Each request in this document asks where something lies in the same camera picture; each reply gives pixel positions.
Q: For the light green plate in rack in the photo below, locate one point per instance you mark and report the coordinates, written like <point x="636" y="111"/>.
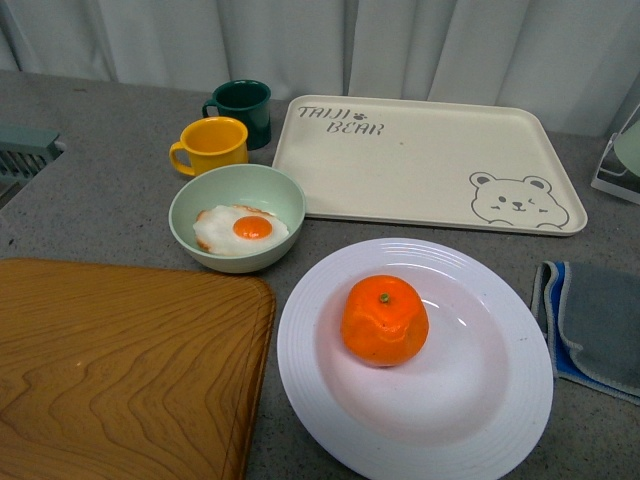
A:
<point x="627" y="148"/>

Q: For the white curtain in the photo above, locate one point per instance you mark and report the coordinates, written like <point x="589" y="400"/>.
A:
<point x="574" y="64"/>

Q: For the fake fried egg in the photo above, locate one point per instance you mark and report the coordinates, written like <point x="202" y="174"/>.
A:
<point x="237" y="230"/>

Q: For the wooden tray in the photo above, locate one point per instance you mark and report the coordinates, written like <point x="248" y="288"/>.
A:
<point x="120" y="372"/>

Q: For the light green bowl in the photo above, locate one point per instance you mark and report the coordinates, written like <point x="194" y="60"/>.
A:
<point x="256" y="186"/>

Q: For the cream bear tray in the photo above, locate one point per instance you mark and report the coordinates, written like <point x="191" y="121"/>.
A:
<point x="427" y="163"/>

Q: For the yellow mug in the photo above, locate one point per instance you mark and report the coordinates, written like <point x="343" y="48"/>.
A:
<point x="209" y="143"/>

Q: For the grey green basket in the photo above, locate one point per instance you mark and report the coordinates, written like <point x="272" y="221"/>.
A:
<point x="25" y="152"/>

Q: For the dark green mug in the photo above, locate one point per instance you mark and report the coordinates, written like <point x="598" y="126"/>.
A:
<point x="248" y="102"/>

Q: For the white wire rack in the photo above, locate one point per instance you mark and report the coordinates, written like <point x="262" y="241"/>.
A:
<point x="611" y="176"/>

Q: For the grey blue cloth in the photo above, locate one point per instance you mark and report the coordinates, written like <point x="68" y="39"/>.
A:
<point x="589" y="317"/>

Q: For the orange mandarin fruit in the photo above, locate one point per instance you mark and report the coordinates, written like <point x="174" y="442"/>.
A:
<point x="384" y="321"/>

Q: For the white ridged plate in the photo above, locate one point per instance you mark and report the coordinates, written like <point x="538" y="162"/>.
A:
<point x="471" y="405"/>

